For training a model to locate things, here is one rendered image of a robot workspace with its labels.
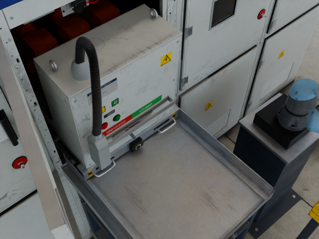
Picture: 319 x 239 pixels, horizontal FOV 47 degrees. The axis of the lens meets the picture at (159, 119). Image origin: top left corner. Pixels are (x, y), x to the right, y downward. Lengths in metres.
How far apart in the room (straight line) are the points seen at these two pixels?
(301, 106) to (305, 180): 1.05
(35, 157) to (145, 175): 0.87
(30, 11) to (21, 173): 0.66
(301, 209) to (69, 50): 1.84
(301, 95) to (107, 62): 0.87
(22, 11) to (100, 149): 0.51
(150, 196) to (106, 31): 0.69
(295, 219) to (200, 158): 1.07
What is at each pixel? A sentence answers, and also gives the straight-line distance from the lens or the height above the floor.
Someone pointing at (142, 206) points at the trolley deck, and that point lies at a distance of 1.55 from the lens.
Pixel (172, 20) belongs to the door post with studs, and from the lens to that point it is 1.56.
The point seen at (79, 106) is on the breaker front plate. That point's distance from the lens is 1.25.
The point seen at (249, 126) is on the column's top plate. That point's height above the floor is 0.75.
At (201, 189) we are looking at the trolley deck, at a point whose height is 0.82.
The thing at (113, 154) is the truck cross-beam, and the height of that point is 0.89.
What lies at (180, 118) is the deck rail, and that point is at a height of 0.83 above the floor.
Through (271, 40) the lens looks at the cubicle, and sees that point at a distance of 2.39.
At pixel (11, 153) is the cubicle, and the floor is 1.12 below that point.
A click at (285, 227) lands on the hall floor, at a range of 2.53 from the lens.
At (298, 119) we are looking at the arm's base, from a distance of 1.82.
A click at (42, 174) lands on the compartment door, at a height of 1.58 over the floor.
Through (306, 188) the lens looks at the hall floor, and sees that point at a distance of 2.70.
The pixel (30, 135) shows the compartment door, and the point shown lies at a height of 1.58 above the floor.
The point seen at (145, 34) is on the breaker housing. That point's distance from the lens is 1.38.
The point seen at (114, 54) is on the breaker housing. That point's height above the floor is 1.37.
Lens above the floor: 2.23
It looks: 51 degrees down
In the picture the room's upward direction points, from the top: straight up
